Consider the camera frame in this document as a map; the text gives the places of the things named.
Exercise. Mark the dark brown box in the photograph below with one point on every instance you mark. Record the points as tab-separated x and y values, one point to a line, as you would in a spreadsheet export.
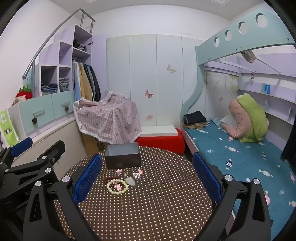
122	160

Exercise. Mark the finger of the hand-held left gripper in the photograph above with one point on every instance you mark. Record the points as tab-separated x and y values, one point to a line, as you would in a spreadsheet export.
22	144
52	151

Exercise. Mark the dark hanging jackets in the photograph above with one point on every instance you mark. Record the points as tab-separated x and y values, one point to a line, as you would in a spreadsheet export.
96	83

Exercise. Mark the cardboard box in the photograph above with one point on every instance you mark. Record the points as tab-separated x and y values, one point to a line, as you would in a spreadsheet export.
92	144

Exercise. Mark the pink flower sticker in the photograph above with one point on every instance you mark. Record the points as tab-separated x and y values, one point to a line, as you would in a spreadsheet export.
149	117

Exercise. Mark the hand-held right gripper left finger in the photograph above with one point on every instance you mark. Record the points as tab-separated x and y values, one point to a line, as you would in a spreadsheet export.
86	178

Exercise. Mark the pink checkered cloth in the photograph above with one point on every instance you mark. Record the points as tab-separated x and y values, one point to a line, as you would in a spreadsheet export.
111	115

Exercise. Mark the purple shelving unit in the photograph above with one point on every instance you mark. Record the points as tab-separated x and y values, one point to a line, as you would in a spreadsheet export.
66	53

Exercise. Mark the white board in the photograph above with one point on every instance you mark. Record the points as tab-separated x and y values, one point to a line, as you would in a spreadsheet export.
159	131

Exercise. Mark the grey hanging pouch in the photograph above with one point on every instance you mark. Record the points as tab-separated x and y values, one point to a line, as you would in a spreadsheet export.
248	56

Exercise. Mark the tan hanging coat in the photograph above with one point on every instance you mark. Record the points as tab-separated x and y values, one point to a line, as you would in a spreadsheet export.
85	85

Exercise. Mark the dark hanging cloth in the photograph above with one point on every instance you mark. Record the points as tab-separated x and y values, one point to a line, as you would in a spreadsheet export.
289	143

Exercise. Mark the folded tan garment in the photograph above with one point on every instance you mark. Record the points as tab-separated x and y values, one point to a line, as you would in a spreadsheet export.
196	125

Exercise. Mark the pale green wardrobe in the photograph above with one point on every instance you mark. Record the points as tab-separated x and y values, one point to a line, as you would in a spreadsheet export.
143	69

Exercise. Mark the red ottoman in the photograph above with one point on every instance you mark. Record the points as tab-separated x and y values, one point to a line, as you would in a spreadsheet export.
161	142

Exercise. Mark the blue patterned bed sheet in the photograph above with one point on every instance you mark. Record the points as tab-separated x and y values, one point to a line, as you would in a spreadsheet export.
242	157

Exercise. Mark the cream butterfly sticker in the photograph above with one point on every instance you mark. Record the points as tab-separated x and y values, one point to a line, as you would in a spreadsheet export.
171	68

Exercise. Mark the pale jade pendant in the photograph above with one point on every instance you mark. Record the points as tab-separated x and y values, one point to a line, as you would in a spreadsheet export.
130	181

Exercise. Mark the small blue box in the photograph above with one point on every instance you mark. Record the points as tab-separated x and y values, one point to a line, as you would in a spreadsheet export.
267	88

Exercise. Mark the red strawberry plush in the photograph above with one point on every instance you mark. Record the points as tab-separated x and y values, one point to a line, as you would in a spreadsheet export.
23	93

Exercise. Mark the folded jeans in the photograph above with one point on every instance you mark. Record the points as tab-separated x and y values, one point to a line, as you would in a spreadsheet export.
49	88
64	84

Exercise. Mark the folded dark clothes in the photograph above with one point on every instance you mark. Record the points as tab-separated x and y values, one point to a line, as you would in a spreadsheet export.
194	117

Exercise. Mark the pile of dark clothes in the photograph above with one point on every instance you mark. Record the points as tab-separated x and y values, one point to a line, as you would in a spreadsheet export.
79	45

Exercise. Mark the pink butterfly sticker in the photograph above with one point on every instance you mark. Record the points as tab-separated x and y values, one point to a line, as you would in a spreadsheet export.
149	93

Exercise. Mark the white low cabinet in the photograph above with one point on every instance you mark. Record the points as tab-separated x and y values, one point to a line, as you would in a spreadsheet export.
69	136

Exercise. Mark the white pillow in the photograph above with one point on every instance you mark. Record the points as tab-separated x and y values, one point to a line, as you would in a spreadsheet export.
225	121

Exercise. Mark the green blanket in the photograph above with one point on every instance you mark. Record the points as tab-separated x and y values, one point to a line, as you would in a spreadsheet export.
252	115

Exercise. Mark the pinecone drawer ornament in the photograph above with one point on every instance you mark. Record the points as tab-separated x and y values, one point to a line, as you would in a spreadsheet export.
34	120
67	108

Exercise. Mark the brown polka dot tablecloth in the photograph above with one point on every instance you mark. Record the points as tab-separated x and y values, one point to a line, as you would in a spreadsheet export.
150	208

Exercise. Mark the grey metal handrail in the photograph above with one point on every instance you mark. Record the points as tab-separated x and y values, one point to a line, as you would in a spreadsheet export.
57	30

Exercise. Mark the light blue hanging shirt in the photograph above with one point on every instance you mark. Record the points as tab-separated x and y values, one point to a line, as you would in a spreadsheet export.
76	83

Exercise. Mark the pink plush pillow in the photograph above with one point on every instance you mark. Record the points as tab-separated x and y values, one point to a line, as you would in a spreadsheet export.
235	115

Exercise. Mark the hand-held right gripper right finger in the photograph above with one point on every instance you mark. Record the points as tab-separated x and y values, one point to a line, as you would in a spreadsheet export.
205	176

